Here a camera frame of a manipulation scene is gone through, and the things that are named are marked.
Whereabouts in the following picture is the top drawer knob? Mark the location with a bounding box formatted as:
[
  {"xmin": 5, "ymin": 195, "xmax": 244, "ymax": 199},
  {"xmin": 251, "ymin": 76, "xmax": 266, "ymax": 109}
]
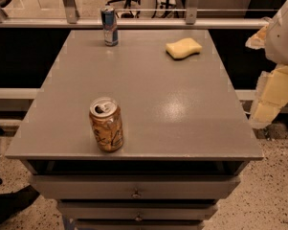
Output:
[{"xmin": 132, "ymin": 189, "xmax": 142, "ymax": 199}]

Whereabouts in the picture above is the orange soda can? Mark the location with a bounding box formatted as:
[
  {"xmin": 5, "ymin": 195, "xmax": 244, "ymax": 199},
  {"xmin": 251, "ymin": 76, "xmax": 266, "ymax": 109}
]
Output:
[{"xmin": 89, "ymin": 97, "xmax": 123, "ymax": 152}]

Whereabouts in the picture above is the blue silver energy drink can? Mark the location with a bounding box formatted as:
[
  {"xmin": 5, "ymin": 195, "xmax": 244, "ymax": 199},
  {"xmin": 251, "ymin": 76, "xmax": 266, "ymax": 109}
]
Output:
[{"xmin": 100, "ymin": 5, "xmax": 119, "ymax": 46}]

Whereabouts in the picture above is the drawer knob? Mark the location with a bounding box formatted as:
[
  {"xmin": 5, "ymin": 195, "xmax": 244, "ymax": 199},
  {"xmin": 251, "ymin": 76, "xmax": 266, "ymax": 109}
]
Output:
[
  {"xmin": 134, "ymin": 213, "xmax": 143, "ymax": 222},
  {"xmin": 132, "ymin": 189, "xmax": 142, "ymax": 199}
]

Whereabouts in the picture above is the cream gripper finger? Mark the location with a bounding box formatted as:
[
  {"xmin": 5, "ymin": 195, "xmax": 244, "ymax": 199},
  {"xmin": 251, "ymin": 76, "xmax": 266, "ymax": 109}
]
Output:
[
  {"xmin": 249, "ymin": 64, "xmax": 288, "ymax": 127},
  {"xmin": 245, "ymin": 26, "xmax": 268, "ymax": 50}
]

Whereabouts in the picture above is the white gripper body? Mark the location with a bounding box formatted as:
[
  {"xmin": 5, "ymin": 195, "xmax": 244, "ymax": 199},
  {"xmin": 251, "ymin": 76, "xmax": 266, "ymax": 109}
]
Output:
[{"xmin": 265, "ymin": 0, "xmax": 288, "ymax": 65}]

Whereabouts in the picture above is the metal glass railing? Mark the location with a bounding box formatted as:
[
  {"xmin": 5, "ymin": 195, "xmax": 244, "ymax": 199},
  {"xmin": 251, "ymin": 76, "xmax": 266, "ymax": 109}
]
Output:
[{"xmin": 0, "ymin": 0, "xmax": 284, "ymax": 30}]

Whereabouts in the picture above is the yellow sponge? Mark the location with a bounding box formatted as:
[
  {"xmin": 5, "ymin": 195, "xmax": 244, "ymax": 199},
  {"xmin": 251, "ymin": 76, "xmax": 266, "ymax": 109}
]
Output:
[{"xmin": 166, "ymin": 37, "xmax": 202, "ymax": 59}]

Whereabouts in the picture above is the black shoe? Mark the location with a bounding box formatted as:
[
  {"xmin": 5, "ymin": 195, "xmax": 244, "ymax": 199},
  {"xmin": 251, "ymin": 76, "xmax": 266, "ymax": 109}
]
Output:
[{"xmin": 0, "ymin": 185, "xmax": 39, "ymax": 224}]

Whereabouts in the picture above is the grey drawer cabinet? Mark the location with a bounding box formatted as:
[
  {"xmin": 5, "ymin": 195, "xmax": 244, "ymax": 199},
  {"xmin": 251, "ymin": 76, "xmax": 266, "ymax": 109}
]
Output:
[{"xmin": 7, "ymin": 30, "xmax": 262, "ymax": 230}]

